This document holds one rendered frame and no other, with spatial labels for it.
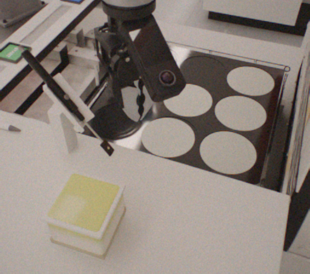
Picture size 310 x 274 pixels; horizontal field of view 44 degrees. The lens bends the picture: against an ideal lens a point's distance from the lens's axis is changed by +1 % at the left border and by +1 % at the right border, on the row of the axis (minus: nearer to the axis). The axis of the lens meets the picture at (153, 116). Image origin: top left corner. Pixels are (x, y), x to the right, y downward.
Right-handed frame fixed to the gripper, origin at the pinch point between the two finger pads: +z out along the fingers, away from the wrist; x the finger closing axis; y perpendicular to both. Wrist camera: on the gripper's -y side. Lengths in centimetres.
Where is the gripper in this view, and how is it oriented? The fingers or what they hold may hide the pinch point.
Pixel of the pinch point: (140, 117)
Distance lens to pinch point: 61.9
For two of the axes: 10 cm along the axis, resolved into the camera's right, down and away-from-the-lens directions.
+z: 0.0, 7.1, 7.0
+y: -4.9, -6.1, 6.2
